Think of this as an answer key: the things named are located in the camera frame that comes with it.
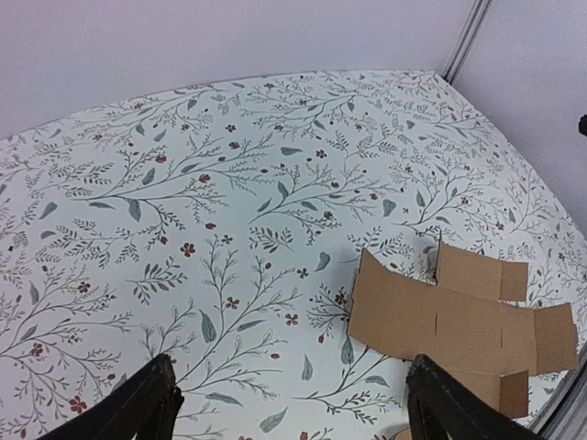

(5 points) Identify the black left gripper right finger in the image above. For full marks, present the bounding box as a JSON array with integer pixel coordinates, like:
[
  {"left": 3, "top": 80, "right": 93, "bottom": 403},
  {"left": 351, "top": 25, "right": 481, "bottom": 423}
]
[{"left": 406, "top": 354, "right": 541, "bottom": 440}]

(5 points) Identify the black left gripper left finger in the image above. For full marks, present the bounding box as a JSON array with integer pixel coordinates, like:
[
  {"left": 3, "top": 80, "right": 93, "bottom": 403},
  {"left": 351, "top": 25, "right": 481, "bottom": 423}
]
[{"left": 43, "top": 354, "right": 184, "bottom": 440}]

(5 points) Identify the brown cardboard box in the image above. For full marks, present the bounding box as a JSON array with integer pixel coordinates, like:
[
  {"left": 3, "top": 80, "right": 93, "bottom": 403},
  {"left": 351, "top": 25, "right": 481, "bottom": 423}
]
[{"left": 348, "top": 244, "right": 578, "bottom": 419}]

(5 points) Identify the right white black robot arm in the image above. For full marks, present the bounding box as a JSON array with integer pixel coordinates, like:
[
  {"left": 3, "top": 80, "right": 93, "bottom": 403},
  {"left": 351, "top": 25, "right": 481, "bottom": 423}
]
[{"left": 578, "top": 115, "right": 587, "bottom": 137}]

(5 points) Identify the floral patterned table mat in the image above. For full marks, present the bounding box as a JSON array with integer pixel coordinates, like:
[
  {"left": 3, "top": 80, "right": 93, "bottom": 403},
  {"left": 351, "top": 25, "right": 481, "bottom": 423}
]
[{"left": 1, "top": 71, "right": 586, "bottom": 439}]

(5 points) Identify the aluminium front rail frame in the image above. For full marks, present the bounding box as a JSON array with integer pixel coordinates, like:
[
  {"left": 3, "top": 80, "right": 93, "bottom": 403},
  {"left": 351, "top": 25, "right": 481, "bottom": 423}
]
[{"left": 528, "top": 344, "right": 587, "bottom": 440}]

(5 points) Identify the right aluminium frame post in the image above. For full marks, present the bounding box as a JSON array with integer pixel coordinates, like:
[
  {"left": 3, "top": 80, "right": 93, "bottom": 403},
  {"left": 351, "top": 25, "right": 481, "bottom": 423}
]
[{"left": 441, "top": 0, "right": 493, "bottom": 84}]

